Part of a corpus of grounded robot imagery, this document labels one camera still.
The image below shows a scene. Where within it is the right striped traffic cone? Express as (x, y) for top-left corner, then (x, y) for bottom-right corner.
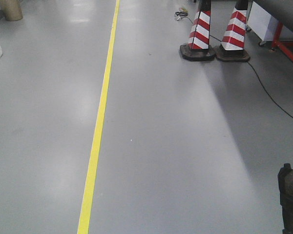
(214, 0), (250, 62)

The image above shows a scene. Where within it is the coiled cable bundle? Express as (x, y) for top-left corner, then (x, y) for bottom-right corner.
(174, 6), (190, 21)

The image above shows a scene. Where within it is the striped traffic cone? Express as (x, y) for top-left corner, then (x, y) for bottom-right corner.
(214, 0), (250, 62)
(179, 0), (215, 61)

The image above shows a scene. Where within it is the grey brake pad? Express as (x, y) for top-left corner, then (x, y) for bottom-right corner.
(277, 163), (293, 234)

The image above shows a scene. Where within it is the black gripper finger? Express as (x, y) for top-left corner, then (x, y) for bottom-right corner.
(280, 193), (293, 234)

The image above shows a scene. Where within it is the black floor cable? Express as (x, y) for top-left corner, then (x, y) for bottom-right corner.
(185, 18), (293, 125)

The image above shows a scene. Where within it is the left striped traffic cone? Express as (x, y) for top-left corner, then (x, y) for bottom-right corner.
(179, 0), (215, 61)

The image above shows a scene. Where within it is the brown cardboard tube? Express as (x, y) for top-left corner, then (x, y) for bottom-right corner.
(0, 0), (23, 21)

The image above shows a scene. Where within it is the white cabinet on casters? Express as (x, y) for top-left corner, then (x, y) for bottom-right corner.
(246, 1), (293, 49)

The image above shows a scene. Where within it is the dark grey conveyor belt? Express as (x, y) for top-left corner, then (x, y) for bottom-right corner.
(254, 0), (293, 32)

